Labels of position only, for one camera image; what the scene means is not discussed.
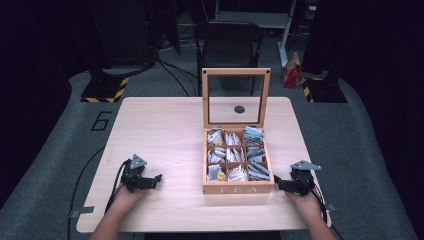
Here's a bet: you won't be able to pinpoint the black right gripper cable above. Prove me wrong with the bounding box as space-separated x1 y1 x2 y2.
299 173 345 240

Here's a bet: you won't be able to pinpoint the black cabinet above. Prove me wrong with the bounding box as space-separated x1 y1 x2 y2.
84 0 158 69

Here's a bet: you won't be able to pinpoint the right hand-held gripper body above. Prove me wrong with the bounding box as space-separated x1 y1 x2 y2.
289 159 323 197

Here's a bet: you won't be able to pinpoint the group of white red tea packets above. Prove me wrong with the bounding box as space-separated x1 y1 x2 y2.
224 131 250 183

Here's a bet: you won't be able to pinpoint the person's right hand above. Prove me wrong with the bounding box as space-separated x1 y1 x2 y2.
285 191 324 220

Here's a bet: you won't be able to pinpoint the wooden tea box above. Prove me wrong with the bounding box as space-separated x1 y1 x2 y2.
201 67 276 196

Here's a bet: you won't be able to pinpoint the person's left hand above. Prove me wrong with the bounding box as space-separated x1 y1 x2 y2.
111 185 151 214

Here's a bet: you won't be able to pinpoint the group of white yellow tea packets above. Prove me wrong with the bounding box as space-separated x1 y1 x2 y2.
206 127 228 183

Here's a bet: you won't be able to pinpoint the black folding chair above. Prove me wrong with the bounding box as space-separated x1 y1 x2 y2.
194 20 265 98

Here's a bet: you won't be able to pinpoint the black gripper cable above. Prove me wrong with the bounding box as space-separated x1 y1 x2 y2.
104 159 132 215
299 173 345 240

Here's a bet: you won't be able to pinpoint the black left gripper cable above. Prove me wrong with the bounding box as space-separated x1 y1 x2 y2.
104 159 132 215

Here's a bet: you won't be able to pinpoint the red paper bag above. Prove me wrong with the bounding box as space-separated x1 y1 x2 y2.
282 51 303 90

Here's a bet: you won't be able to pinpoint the black stand base yellow stripes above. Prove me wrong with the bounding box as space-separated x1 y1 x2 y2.
80 75 131 104
301 76 348 104

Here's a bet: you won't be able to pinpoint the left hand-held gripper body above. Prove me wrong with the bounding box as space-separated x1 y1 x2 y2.
120 153 148 193

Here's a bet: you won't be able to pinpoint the group of grey green tea packets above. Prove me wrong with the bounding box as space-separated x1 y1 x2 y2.
242 125 272 182

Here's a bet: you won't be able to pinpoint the black floor cable bundle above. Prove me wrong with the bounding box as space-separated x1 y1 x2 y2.
155 54 201 98

